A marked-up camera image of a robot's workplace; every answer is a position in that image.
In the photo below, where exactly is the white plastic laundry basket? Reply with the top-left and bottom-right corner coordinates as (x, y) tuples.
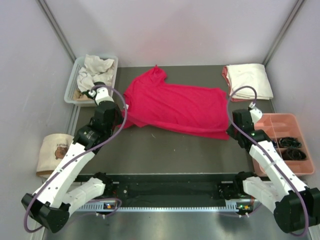
(64, 54), (119, 107)

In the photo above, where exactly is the folded cream t-shirt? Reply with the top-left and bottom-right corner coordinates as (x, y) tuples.
(226, 63), (274, 100)

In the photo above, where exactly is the dark rolled item back-right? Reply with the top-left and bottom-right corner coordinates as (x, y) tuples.
(277, 136), (302, 149)

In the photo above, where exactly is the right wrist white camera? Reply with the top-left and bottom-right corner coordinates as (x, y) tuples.
(248, 102), (263, 124)

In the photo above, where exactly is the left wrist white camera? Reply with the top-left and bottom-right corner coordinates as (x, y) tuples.
(88, 86), (114, 106)

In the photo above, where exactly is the tan shirt in basket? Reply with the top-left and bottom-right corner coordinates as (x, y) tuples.
(72, 90), (94, 103)

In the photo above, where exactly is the pink divided plastic tray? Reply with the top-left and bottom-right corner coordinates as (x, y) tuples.
(254, 113), (315, 177)

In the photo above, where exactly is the cream fabric bear bag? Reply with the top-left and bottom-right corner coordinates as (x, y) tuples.
(36, 133), (74, 178)

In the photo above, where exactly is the red t-shirt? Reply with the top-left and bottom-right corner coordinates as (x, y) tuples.
(122, 66), (229, 140)

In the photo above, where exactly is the wrist white camera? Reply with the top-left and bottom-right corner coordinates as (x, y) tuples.
(248, 102), (263, 124)
(88, 86), (114, 106)

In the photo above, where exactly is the dark rolled item front-right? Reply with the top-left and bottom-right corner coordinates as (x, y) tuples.
(282, 148), (307, 161)

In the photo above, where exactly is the grey slotted cable duct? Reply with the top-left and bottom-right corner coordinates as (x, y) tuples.
(74, 201), (241, 212)

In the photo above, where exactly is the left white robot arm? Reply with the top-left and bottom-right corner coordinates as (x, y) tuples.
(21, 100), (128, 233)

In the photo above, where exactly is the dark green shirt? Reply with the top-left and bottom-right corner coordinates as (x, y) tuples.
(82, 81), (106, 99)

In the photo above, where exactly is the folded pink t-shirt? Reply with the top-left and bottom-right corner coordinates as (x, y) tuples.
(221, 66), (246, 103)

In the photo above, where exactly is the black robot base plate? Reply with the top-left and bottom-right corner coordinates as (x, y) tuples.
(102, 173), (250, 208)

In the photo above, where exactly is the white printed crumpled shirt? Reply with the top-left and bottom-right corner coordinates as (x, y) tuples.
(76, 67), (115, 92)

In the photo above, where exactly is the cream crumpled shirt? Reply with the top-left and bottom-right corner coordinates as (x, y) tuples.
(84, 54), (115, 75)

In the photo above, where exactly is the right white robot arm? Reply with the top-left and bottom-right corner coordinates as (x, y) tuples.
(226, 107), (320, 235)

